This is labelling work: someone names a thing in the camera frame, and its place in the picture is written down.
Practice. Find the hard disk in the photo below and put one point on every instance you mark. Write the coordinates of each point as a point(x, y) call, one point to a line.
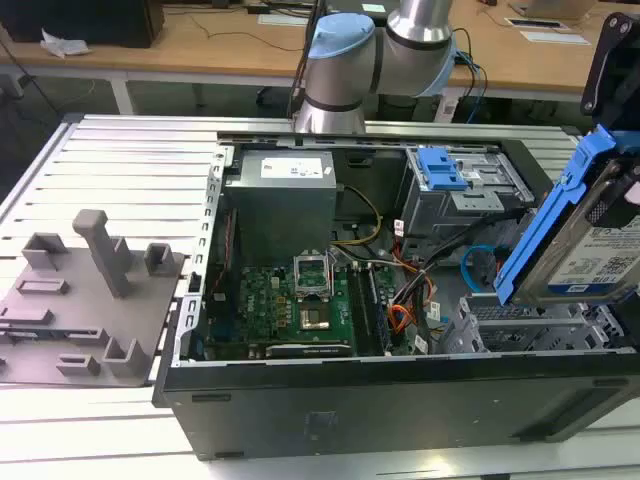
point(575, 250)

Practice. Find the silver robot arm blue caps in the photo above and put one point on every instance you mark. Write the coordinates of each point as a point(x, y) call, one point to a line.
point(345, 60)

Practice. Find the metal disk bay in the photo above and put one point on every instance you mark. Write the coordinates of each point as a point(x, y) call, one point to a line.
point(530, 327)

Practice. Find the black RAM slot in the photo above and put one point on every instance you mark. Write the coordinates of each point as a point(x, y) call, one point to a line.
point(364, 310)
point(372, 310)
point(356, 310)
point(381, 310)

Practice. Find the long black expansion slot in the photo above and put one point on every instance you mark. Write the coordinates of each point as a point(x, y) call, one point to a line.
point(307, 350)

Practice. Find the white paper sheet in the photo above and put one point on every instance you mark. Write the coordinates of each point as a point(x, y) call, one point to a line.
point(555, 38)
point(282, 19)

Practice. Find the blue drive latch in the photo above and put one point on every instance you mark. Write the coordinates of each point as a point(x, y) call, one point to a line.
point(440, 170)

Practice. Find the metal drive cage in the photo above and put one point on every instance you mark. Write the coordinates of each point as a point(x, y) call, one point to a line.
point(450, 210)

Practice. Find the grey power supply unit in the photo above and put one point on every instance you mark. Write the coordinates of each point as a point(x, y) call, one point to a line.
point(280, 210)

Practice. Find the CPU socket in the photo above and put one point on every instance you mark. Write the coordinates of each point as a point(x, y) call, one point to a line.
point(315, 320)

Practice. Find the wooden desk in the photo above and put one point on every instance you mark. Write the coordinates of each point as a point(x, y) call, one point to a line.
point(200, 55)

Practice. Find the green motherboard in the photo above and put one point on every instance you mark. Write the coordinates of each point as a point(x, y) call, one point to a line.
point(265, 305)

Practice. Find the black PC case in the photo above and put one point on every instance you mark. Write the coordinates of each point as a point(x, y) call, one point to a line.
point(350, 410)

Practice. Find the black box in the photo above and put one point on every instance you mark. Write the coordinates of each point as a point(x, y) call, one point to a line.
point(75, 20)

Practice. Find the crumpled white paper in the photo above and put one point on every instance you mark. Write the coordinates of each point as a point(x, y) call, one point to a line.
point(65, 44)

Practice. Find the grey parts rack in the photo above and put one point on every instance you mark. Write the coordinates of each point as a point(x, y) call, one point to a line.
point(95, 310)

